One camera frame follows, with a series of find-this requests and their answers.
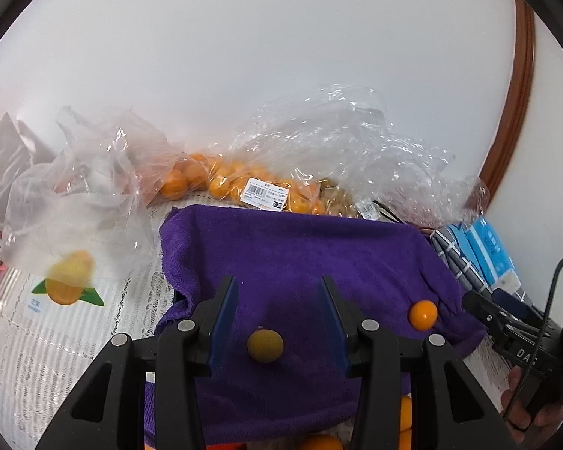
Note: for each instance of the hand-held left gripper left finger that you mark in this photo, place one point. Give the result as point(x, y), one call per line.
point(224, 323)

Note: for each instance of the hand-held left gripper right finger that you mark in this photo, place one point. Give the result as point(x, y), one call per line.
point(336, 333)

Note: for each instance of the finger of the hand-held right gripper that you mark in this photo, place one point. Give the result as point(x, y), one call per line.
point(511, 302)
point(483, 307)

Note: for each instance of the small yellow-green round fruit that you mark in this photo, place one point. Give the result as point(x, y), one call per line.
point(265, 344)

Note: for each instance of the small orange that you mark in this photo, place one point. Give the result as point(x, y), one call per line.
point(422, 315)

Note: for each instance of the purple towel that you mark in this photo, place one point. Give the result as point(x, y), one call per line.
point(281, 253)

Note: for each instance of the labelled clear bag of oranges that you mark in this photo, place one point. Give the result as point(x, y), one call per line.
point(234, 183)

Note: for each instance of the person's right hand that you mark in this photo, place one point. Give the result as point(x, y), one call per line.
point(532, 429)

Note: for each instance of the blue tissue pack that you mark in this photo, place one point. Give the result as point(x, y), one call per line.
point(490, 248)

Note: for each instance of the grey checkered cloth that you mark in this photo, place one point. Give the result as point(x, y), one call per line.
point(450, 258)

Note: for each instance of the labelled bag of brown fruit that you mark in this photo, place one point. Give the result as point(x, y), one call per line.
point(340, 201)

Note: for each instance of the clear bag with few oranges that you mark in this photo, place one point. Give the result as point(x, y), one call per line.
point(173, 183)

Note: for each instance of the crumpled clear plastic wrap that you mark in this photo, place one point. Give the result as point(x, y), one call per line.
point(356, 150)

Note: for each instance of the empty clear plastic bag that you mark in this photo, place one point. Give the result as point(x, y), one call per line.
point(75, 215)

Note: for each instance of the printed fruit tablecloth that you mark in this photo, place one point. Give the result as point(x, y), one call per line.
point(28, 361)

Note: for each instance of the white plastic bag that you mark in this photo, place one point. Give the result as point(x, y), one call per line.
point(9, 150)

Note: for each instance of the brown wooden door frame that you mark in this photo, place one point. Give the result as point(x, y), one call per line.
point(516, 103)

